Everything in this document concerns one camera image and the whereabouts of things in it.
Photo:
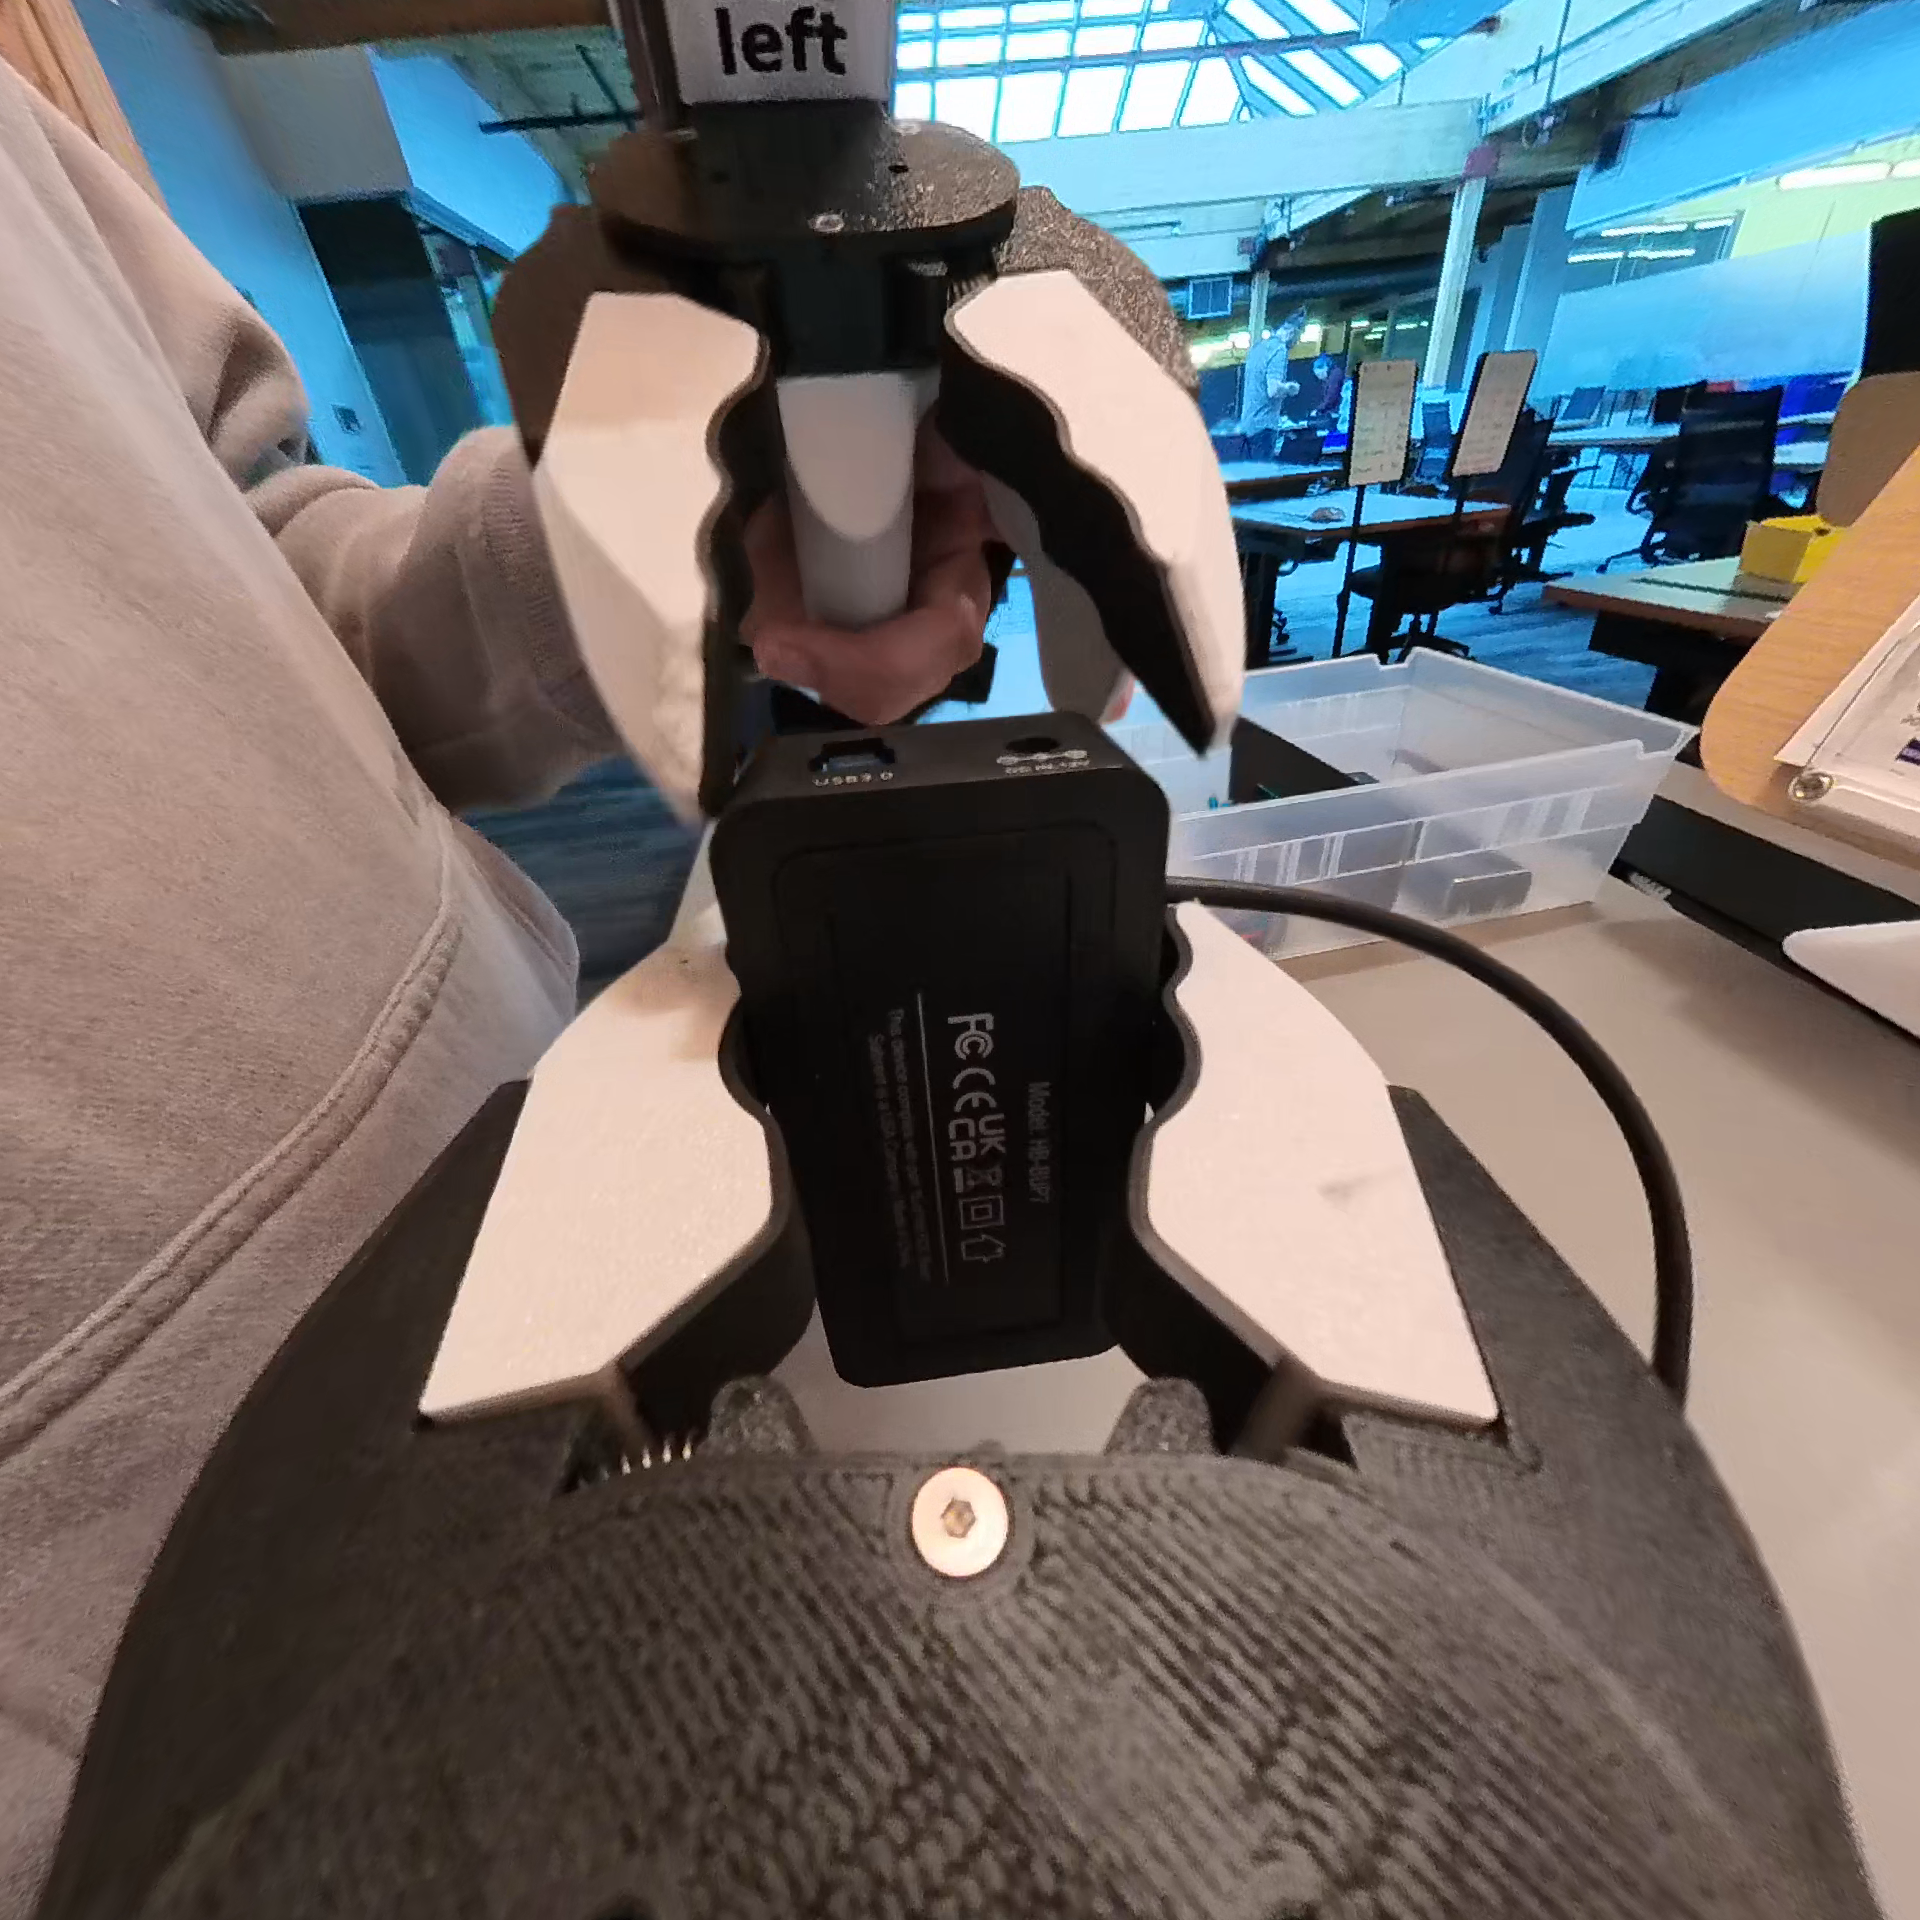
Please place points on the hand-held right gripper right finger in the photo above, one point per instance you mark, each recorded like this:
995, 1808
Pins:
1306, 1200

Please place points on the laminated paper sheet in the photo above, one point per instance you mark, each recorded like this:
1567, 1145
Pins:
1874, 721

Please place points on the black office chair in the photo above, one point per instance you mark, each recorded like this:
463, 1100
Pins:
1709, 451
1477, 523

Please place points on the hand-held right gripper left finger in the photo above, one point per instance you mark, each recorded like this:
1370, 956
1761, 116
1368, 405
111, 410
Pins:
599, 1200

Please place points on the white flat object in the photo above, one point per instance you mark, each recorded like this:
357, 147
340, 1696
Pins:
1868, 966

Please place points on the person in beige hoodie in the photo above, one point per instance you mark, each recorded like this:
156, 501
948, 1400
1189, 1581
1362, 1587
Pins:
181, 973

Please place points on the wooden board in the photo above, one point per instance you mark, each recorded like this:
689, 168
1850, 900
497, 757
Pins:
1769, 705

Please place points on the person's left forearm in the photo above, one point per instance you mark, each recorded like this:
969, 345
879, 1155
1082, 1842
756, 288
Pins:
421, 600

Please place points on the brown rounded panel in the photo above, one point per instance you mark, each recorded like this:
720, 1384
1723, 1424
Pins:
1874, 451

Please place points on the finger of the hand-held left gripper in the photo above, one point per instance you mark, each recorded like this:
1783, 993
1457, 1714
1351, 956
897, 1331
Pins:
615, 523
1140, 494

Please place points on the white standing sign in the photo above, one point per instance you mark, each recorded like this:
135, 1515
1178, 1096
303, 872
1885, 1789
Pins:
1380, 421
1493, 412

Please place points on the person's left hand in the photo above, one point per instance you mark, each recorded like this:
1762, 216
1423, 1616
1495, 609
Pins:
868, 660

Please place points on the clear plastic bin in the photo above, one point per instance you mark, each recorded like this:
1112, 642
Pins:
1425, 749

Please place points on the black usb hub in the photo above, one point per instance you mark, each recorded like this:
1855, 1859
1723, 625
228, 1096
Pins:
931, 900

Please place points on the office desk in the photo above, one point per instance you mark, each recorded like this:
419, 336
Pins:
1349, 516
1651, 593

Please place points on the yellow box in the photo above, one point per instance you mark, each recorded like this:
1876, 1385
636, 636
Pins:
1786, 546

